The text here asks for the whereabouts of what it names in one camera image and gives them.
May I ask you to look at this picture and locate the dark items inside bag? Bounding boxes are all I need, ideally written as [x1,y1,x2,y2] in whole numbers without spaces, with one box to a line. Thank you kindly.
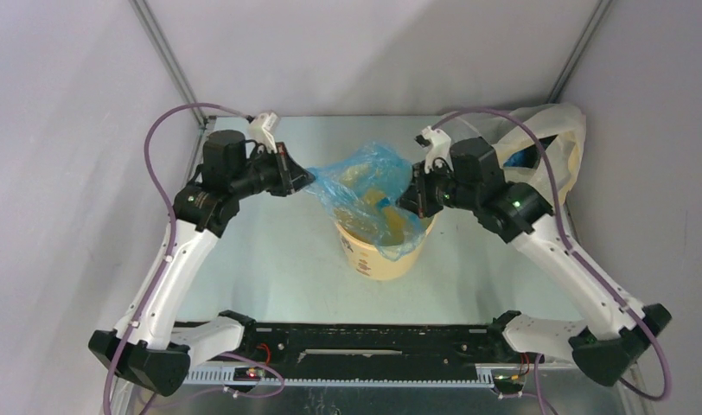
[503,144,541,169]

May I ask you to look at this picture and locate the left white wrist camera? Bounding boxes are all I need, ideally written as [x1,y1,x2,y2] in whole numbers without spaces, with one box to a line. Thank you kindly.
[247,111,280,153]

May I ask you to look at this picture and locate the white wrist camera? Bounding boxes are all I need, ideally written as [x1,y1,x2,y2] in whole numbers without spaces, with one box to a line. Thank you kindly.
[247,111,280,153]
[415,126,452,173]

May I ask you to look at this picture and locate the blue plastic trash bag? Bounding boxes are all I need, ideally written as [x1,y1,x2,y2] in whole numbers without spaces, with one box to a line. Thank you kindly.
[306,142,431,261]

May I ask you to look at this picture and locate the translucent yellowish plastic bag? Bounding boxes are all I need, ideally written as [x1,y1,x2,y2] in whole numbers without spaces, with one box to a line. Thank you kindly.
[442,103,586,203]

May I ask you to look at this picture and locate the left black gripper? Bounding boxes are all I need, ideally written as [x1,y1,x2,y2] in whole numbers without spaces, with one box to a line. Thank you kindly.
[230,142,316,200]

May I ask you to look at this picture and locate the right aluminium corner post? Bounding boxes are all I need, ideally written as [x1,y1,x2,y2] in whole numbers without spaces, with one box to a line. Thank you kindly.
[537,0,615,328]

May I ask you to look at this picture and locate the aluminium corner post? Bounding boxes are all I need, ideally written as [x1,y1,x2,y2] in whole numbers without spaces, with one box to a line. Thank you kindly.
[537,0,615,328]
[128,0,216,322]

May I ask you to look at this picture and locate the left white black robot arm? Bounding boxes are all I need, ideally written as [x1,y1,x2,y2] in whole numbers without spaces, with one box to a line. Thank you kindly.
[88,130,315,396]

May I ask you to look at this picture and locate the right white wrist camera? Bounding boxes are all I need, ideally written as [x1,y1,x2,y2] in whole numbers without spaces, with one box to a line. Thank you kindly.
[415,126,452,173]

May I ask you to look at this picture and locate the yellow cartoon trash bin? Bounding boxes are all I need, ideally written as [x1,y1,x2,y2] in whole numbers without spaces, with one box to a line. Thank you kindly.
[332,189,436,281]

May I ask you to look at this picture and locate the aluminium frame rail front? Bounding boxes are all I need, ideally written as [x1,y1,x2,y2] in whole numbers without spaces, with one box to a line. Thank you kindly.
[101,326,653,415]

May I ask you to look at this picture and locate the left aluminium corner post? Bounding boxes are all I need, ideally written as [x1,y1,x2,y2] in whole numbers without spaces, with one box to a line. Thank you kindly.
[128,0,216,322]

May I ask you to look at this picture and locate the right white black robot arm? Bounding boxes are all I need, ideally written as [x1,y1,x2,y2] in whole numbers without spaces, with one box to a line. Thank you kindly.
[398,136,672,386]

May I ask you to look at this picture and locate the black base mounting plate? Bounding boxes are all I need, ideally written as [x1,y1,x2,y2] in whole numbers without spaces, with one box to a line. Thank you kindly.
[234,322,535,383]

